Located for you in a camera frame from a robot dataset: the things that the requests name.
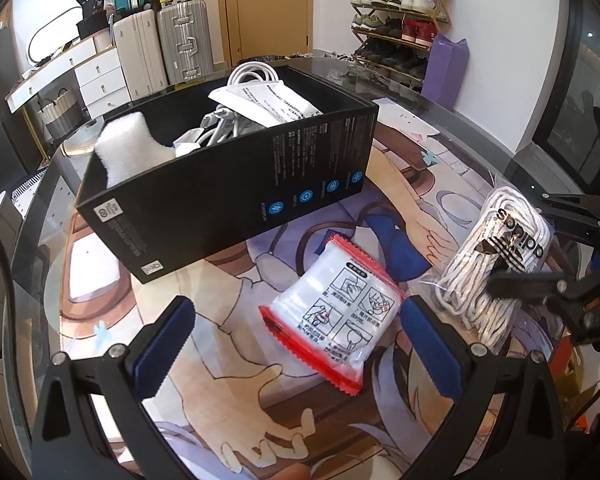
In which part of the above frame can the white adidas shoelaces bag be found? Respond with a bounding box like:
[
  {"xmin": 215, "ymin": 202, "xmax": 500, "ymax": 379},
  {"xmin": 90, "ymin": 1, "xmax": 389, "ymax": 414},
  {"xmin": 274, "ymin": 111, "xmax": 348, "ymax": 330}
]
[{"xmin": 434, "ymin": 186, "xmax": 554, "ymax": 350}]

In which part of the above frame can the red edged white packet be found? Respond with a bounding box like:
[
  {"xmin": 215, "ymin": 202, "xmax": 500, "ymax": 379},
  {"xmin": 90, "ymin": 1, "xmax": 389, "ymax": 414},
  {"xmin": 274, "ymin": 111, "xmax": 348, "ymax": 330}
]
[{"xmin": 259, "ymin": 234, "xmax": 405, "ymax": 396}]

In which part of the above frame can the white foam block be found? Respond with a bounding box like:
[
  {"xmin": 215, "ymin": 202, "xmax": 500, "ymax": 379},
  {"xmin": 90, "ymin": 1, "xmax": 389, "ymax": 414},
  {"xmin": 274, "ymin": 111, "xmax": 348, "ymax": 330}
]
[{"xmin": 95, "ymin": 112, "xmax": 176, "ymax": 188}]

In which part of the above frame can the white charging cable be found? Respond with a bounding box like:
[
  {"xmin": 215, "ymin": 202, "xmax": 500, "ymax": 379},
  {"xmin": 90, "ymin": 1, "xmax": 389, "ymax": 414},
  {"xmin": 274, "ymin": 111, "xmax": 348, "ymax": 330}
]
[{"xmin": 172, "ymin": 60, "xmax": 285, "ymax": 157}]

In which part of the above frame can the green white sachet packet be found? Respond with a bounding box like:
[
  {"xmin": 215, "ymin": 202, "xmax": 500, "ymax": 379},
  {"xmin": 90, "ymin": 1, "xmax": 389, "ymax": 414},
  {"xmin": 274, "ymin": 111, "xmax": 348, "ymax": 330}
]
[{"xmin": 209, "ymin": 80, "xmax": 322, "ymax": 128}]

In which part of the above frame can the person's left hand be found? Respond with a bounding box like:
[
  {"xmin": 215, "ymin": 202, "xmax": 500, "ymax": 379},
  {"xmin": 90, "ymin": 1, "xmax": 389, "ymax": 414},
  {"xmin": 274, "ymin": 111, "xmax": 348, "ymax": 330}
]
[{"xmin": 268, "ymin": 464, "xmax": 311, "ymax": 480}]

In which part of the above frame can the anime printed desk mat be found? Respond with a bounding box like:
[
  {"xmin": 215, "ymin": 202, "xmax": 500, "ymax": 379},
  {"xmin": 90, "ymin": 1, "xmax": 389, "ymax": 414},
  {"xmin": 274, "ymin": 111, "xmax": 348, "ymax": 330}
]
[{"xmin": 54, "ymin": 98, "xmax": 581, "ymax": 480}]

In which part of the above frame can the black cardboard box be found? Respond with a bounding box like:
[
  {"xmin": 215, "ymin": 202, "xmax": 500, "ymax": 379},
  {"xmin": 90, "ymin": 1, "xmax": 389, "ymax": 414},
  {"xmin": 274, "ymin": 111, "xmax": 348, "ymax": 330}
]
[{"xmin": 76, "ymin": 62, "xmax": 379, "ymax": 284}]

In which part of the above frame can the black refrigerator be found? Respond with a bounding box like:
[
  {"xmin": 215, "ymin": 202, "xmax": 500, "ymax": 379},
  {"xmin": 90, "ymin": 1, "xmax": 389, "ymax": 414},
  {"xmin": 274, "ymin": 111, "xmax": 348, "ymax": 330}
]
[{"xmin": 0, "ymin": 28, "xmax": 42, "ymax": 193}]

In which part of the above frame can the grey white woven basket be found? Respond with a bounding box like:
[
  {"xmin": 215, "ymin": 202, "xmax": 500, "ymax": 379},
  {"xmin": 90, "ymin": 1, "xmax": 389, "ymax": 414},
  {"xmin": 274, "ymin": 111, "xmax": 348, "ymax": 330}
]
[{"xmin": 38, "ymin": 88, "xmax": 87, "ymax": 141}]

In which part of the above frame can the purple paper bag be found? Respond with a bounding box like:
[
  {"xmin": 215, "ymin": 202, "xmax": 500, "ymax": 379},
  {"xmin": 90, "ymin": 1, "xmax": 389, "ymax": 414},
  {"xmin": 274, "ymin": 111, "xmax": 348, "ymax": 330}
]
[{"xmin": 422, "ymin": 34, "xmax": 470, "ymax": 110}]

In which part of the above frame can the white dressing desk with drawers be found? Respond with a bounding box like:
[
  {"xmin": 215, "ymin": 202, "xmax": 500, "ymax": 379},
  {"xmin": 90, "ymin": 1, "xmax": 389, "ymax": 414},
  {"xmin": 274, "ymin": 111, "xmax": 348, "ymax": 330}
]
[{"xmin": 5, "ymin": 28, "xmax": 131, "ymax": 119}]

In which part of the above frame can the white suitcase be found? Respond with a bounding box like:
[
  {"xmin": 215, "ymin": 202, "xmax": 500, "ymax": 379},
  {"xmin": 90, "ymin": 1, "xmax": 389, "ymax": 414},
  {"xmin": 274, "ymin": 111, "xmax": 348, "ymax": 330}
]
[{"xmin": 114, "ymin": 10, "xmax": 169, "ymax": 101}]

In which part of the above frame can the silver aluminium suitcase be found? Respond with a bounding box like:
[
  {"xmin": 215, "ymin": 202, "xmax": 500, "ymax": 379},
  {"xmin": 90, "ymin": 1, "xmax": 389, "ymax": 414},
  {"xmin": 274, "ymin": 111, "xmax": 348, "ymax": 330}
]
[{"xmin": 157, "ymin": 0, "xmax": 213, "ymax": 84}]

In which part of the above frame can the oval black framed mirror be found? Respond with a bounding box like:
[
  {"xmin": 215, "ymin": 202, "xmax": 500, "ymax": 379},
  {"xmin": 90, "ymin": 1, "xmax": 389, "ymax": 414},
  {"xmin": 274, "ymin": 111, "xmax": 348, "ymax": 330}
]
[{"xmin": 27, "ymin": 4, "xmax": 82, "ymax": 65}]

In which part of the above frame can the black handbag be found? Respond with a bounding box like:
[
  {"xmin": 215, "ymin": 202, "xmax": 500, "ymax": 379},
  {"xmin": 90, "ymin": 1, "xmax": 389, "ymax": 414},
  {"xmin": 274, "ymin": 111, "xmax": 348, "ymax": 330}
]
[{"xmin": 76, "ymin": 0, "xmax": 108, "ymax": 40}]

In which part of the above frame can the wooden shoe rack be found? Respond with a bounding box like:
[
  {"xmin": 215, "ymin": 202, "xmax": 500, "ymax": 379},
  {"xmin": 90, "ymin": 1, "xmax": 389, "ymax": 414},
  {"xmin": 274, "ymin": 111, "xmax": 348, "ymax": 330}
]
[{"xmin": 350, "ymin": 0, "xmax": 452, "ymax": 91}]

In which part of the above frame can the tan wooden door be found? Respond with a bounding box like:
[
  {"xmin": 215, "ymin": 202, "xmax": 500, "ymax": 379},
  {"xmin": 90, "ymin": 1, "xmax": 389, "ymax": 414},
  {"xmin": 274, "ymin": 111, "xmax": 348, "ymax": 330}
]
[{"xmin": 218, "ymin": 0, "xmax": 313, "ymax": 67}]

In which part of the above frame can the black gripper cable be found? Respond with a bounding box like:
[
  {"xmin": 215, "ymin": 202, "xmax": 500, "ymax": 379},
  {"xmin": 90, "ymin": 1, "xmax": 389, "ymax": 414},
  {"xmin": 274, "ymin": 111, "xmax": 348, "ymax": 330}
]
[{"xmin": 0, "ymin": 212, "xmax": 22, "ymax": 461}]

